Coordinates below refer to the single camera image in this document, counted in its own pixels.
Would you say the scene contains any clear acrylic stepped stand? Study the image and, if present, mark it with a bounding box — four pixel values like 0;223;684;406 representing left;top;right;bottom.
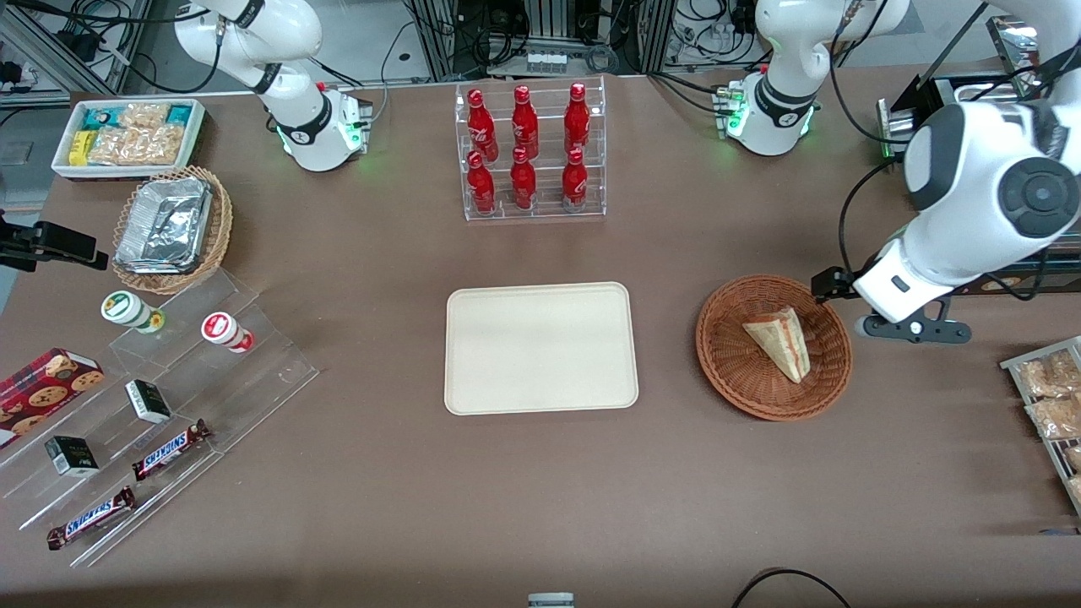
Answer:
0;269;320;568

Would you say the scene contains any beige plastic tray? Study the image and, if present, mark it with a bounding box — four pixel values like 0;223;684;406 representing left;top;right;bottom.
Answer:
444;281;640;416

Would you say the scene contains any light wicker basket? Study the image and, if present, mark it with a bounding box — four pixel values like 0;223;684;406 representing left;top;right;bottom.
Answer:
111;166;234;296

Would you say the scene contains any white rectangular snack bin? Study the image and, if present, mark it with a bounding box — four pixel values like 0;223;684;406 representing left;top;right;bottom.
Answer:
51;98;208;182

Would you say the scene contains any small black box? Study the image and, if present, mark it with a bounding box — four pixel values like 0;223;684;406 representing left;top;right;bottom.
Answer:
44;436;100;477
125;379;172;424

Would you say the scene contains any brown wicker basket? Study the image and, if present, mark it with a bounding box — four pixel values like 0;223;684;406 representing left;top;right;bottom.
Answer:
696;274;853;421

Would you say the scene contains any clear acrylic bottle rack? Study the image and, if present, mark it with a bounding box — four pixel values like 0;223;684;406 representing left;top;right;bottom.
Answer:
454;75;607;222

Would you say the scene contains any black clamp device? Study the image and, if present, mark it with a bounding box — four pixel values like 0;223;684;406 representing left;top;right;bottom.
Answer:
0;211;110;273

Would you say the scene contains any triangle sandwich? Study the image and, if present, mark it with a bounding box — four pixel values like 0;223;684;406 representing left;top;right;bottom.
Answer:
742;306;812;384

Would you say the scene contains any red lid cup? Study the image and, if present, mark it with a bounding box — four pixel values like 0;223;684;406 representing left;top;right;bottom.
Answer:
200;312;255;354

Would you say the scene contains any metal wire rack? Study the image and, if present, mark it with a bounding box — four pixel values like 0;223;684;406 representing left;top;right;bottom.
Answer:
1000;336;1081;518

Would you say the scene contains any red cookie box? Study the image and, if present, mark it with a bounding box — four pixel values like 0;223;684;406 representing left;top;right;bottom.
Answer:
0;348;106;448

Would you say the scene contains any aluminium foil tray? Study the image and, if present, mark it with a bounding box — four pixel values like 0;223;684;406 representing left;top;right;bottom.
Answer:
115;176;213;275

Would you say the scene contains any red cola bottle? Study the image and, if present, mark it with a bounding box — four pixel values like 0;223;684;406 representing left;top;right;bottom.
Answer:
466;151;497;215
509;147;538;210
562;149;589;212
563;82;591;153
467;89;499;163
512;85;540;159

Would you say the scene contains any black food warmer cabinet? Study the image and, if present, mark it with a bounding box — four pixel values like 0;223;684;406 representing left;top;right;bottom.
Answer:
877;15;1081;296

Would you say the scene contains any clear cracker bag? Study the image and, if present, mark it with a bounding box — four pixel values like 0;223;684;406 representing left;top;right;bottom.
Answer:
118;103;170;129
89;127;140;166
135;125;188;166

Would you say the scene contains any Snickers chocolate bar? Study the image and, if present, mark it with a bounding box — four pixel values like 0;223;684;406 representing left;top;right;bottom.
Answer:
131;419;212;482
46;486;137;551

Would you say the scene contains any black table cable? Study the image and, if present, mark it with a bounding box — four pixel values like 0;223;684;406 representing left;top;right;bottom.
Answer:
731;567;854;608

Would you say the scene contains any aluminium frame rack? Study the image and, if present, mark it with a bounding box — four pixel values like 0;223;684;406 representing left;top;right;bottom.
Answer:
404;0;676;81

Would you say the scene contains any green lid cup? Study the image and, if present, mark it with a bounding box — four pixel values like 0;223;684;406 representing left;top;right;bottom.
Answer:
100;290;166;334

